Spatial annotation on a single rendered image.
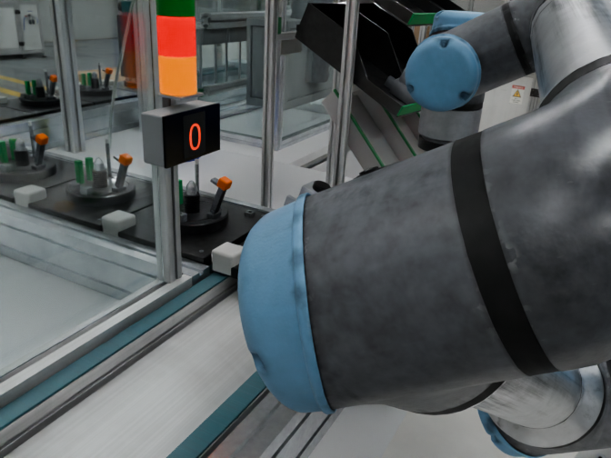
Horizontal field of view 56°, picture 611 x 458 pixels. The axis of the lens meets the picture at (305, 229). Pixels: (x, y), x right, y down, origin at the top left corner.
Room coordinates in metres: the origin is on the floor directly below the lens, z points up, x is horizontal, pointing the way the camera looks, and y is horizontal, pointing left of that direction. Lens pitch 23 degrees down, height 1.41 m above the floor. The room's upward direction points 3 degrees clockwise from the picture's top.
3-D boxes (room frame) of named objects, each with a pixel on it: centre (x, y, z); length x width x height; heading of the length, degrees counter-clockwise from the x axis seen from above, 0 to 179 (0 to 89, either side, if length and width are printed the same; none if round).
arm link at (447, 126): (0.74, -0.18, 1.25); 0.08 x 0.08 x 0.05
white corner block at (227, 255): (0.88, 0.13, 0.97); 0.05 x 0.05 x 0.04; 63
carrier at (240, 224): (1.04, 0.22, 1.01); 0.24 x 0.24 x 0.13; 63
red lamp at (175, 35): (0.81, 0.19, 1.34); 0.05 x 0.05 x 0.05
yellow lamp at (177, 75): (0.81, 0.19, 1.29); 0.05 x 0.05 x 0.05
